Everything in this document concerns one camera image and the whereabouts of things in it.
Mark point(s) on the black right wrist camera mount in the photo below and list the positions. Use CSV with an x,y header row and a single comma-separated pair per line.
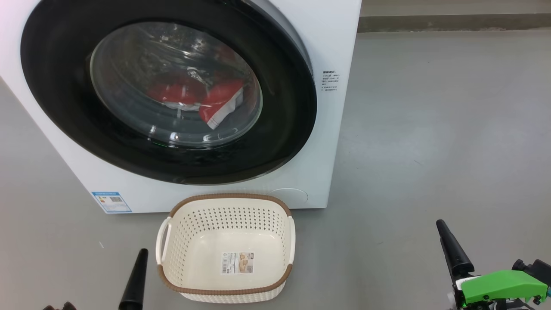
x,y
540,269

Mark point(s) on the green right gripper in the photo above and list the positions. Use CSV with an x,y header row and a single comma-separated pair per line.
x,y
499,286

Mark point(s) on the blue energy label sticker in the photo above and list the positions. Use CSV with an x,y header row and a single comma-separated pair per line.
x,y
112,202

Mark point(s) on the printed product label sticker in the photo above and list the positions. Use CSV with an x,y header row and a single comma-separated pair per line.
x,y
237,263

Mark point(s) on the stainless steel washing machine drum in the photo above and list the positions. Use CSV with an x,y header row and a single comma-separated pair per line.
x,y
137,64

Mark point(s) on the white washing machine body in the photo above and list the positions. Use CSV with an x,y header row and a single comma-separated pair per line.
x,y
335,129

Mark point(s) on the round black glass washer door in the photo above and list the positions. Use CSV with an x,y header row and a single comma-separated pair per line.
x,y
64,107

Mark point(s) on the cream laundry basket brown rim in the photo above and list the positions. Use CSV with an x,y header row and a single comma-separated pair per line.
x,y
232,232

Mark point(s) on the red and white garment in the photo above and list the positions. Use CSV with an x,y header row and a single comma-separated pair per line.
x,y
224,97

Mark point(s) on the round white filter cover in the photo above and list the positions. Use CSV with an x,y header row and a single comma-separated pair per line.
x,y
292,196

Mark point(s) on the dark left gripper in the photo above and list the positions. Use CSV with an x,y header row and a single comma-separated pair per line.
x,y
64,306

